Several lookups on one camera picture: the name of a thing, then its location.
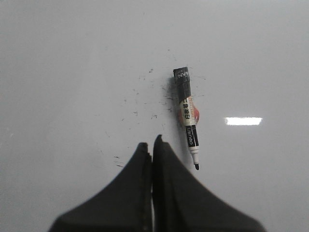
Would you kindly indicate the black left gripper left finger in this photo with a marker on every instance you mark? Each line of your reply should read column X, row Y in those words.
column 122, row 206

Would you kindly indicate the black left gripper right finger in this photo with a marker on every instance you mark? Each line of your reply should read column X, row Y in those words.
column 183, row 204

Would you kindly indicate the black and white whiteboard marker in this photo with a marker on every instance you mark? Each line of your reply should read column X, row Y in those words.
column 188, row 113

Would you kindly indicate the white whiteboard with metal frame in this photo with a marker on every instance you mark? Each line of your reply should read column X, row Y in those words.
column 82, row 82

